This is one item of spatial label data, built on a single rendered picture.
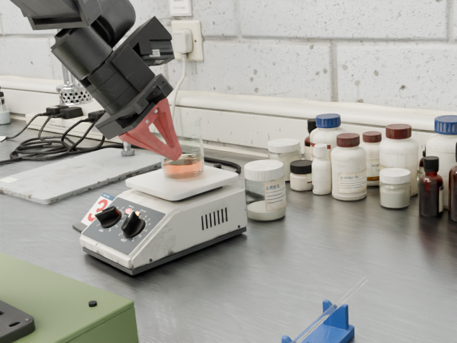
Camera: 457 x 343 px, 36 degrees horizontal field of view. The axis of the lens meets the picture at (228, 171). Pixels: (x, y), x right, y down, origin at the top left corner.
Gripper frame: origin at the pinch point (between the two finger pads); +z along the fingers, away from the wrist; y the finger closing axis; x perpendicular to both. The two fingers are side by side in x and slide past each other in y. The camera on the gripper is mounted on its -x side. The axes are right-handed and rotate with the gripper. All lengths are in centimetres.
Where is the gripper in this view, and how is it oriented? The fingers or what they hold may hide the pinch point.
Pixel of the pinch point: (174, 152)
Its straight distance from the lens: 89.5
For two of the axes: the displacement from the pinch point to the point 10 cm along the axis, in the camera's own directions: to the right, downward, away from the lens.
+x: -4.8, 6.8, -5.6
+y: -6.1, 1.9, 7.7
